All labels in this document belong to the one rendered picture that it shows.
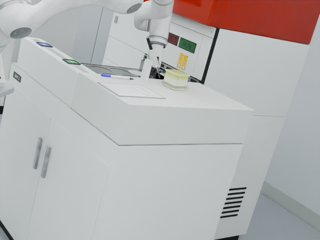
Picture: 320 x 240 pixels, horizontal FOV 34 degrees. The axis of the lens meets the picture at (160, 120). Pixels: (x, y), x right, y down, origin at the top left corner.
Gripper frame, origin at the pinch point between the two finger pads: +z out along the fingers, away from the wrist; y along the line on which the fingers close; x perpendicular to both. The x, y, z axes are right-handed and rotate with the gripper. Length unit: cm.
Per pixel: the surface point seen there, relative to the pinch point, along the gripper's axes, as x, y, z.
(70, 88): -34.3, 14.5, 11.3
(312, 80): 139, -104, -36
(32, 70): -49, -16, 4
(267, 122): 74, -34, 5
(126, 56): -2, -57, -18
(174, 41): 13.1, -20.9, -23.5
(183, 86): 9.5, 17.1, 2.3
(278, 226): 125, -95, 66
